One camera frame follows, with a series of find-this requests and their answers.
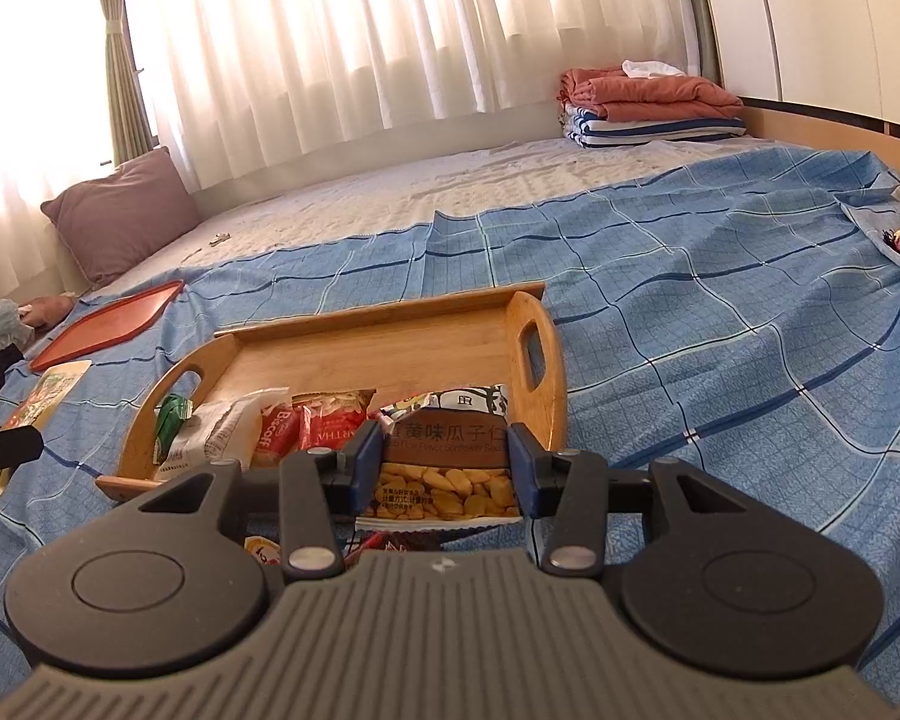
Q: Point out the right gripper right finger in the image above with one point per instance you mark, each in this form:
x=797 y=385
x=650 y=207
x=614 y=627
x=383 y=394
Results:
x=537 y=481

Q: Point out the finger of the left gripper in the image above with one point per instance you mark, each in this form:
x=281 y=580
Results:
x=19 y=445

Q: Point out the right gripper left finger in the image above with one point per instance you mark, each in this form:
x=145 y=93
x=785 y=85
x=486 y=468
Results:
x=358 y=469

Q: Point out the red crinkled snack bag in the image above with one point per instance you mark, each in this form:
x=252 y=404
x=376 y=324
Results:
x=330 y=419

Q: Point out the red Biscoff biscuit packet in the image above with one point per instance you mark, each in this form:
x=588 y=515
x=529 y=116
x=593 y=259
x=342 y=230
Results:
x=280 y=426

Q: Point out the yellow snack packet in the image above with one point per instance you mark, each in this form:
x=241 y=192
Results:
x=39 y=407

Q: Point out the sunflower seed snack packet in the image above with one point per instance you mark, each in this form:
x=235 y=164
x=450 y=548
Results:
x=444 y=462

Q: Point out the white barcode snack packet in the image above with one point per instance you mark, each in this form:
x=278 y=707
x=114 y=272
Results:
x=224 y=430

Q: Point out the green snack packet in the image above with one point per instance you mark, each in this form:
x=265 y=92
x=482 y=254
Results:
x=174 y=410

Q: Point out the brown red chocolate bar wrapper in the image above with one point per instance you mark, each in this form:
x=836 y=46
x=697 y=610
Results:
x=400 y=542

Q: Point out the wooden serving tray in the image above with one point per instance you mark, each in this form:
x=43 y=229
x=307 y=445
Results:
x=499 y=335

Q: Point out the red plastic tray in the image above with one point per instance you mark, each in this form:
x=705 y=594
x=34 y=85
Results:
x=108 y=326

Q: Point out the purple pillow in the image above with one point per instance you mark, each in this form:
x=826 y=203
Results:
x=116 y=222

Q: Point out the blue checked bed sheet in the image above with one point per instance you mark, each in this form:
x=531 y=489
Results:
x=732 y=305

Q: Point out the green side curtain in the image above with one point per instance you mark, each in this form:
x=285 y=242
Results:
x=129 y=124

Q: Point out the folded blue striped blanket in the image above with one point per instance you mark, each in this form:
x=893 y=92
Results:
x=590 y=131

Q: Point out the folded red blanket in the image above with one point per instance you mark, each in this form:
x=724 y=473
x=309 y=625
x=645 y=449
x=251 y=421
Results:
x=616 y=97

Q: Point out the white sheer curtain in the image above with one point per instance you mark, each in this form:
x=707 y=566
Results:
x=253 y=97

